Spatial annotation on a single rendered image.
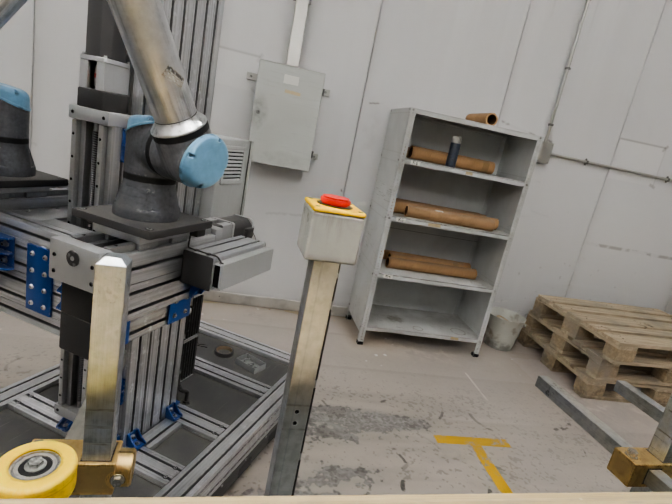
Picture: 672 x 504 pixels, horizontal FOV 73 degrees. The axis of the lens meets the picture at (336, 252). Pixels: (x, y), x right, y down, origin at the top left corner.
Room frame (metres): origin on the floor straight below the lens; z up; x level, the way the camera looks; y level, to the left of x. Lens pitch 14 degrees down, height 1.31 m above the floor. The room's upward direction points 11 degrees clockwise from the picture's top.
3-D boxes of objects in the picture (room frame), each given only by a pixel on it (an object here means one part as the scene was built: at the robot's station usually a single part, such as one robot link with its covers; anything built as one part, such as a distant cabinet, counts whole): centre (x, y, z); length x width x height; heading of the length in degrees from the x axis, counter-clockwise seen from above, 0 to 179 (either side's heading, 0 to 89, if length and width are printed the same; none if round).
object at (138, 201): (1.06, 0.46, 1.09); 0.15 x 0.15 x 0.10
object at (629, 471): (0.78, -0.68, 0.81); 0.14 x 0.06 x 0.05; 105
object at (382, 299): (3.12, -0.65, 0.78); 0.90 x 0.45 x 1.55; 102
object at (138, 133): (1.05, 0.46, 1.21); 0.13 x 0.12 x 0.14; 57
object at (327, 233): (0.59, 0.01, 1.18); 0.07 x 0.07 x 0.08; 15
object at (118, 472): (0.52, 0.29, 0.81); 0.14 x 0.06 x 0.05; 105
